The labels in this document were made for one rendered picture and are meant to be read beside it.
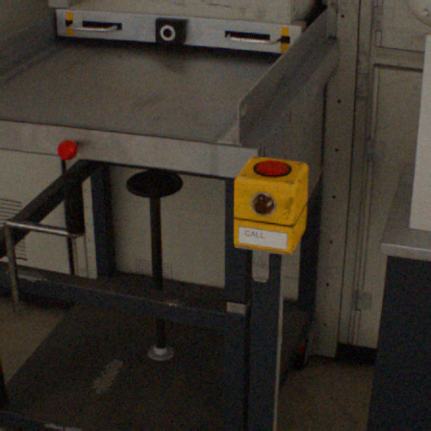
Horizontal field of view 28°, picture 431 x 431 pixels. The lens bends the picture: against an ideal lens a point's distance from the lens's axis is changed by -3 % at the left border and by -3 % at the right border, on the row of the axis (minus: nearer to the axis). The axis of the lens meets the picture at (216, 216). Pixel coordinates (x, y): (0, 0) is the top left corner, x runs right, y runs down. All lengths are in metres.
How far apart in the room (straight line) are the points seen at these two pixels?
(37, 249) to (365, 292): 0.91
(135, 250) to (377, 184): 0.68
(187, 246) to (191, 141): 0.93
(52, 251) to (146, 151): 1.07
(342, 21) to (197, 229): 0.66
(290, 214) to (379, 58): 0.91
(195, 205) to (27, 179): 0.47
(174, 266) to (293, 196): 1.24
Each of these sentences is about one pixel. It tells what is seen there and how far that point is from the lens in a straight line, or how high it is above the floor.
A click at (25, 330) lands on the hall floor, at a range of 2.48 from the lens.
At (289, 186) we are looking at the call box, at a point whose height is 0.90.
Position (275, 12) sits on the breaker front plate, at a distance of 1.78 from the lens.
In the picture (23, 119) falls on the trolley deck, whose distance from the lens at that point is 1.51.
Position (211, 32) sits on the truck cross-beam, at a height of 0.90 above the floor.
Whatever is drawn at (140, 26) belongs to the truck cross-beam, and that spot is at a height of 0.90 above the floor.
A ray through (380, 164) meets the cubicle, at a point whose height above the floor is 0.57.
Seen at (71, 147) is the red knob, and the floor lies 0.83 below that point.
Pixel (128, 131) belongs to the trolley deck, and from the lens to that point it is 1.43.
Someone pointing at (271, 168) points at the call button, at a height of 0.91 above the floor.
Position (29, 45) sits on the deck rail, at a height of 0.88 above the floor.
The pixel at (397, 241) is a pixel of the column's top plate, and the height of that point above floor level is 0.75.
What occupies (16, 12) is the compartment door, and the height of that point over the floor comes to 0.89.
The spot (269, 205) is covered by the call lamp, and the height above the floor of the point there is 0.87.
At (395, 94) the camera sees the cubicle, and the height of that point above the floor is 0.74.
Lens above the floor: 1.36
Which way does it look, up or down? 27 degrees down
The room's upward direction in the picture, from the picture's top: straight up
